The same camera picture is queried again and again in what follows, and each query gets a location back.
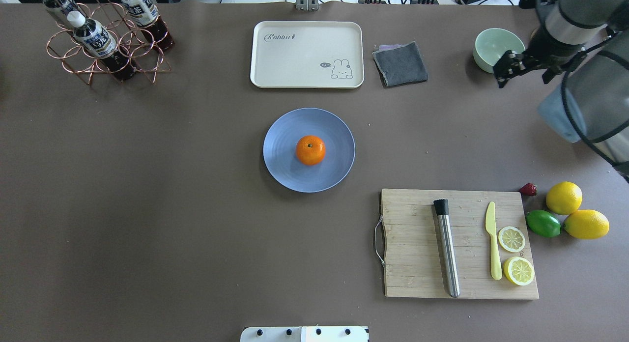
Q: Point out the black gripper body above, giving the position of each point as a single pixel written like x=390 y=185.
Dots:
x=542 y=48

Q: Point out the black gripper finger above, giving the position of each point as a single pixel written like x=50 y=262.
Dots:
x=511 y=64

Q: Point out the orange fruit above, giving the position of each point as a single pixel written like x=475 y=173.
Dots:
x=310 y=150

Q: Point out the blue plate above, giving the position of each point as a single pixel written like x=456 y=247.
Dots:
x=279 y=150

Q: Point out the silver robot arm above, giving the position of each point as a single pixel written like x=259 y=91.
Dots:
x=586 y=43

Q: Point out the green bowl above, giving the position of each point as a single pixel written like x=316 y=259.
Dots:
x=491 y=44

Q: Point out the grey folded cloth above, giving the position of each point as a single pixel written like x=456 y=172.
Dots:
x=400 y=64

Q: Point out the red strawberry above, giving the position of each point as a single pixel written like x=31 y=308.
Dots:
x=529 y=189

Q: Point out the whole lemon far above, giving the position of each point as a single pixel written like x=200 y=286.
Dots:
x=564 y=198

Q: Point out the whole lemon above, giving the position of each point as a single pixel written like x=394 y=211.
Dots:
x=564 y=198
x=586 y=224

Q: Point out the yellow plastic knife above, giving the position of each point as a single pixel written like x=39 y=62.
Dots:
x=490 y=227

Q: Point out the steel muddler with black tip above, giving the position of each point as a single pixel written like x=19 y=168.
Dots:
x=441 y=207

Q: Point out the green lime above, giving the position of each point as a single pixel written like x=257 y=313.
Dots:
x=543 y=223

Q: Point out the lemon slice lower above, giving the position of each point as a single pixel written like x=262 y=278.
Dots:
x=511 y=239

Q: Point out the lemon slice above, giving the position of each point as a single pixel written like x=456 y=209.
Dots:
x=511 y=239
x=519 y=271

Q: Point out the whole lemon near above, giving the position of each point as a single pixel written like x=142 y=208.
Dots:
x=586 y=224

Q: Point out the lemon slice upper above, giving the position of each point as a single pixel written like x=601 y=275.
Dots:
x=519 y=271

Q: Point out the cream rabbit tray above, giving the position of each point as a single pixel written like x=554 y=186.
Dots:
x=299 y=54

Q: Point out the wooden cutting board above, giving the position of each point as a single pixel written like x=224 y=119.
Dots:
x=413 y=260

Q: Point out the dark drink bottle three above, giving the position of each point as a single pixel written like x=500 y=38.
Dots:
x=145 y=15

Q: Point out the dark drink bottle two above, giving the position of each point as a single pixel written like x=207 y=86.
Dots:
x=101 y=45

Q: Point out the dark drink bottle one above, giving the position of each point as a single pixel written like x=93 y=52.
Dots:
x=60 y=9

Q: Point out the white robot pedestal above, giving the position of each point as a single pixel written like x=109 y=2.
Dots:
x=306 y=334

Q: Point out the copper wire bottle rack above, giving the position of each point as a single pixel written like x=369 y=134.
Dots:
x=100 y=44

